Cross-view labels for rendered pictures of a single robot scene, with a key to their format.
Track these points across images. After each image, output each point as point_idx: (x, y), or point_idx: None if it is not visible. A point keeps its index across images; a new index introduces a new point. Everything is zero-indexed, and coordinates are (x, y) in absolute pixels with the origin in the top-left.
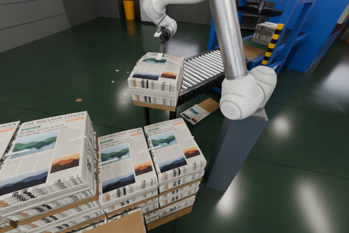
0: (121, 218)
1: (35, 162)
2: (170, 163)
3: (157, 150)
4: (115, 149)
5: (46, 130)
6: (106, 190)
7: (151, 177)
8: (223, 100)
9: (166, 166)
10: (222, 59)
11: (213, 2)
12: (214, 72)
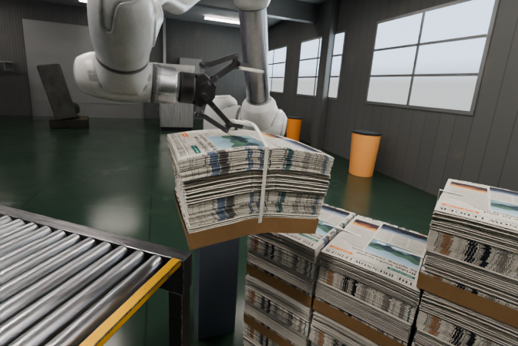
0: None
1: (513, 199)
2: (331, 211)
3: (331, 223)
4: (390, 255)
5: (517, 217)
6: (421, 236)
7: (362, 217)
8: (283, 119)
9: (339, 212)
10: (262, 83)
11: (265, 18)
12: (6, 223)
